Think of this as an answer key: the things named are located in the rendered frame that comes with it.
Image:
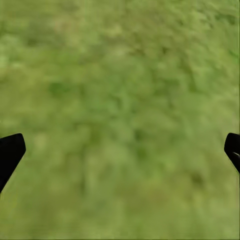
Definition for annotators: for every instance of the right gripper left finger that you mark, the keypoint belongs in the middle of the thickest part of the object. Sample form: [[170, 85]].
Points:
[[12, 149]]

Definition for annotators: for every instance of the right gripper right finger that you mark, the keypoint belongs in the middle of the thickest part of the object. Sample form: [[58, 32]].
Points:
[[232, 149]]

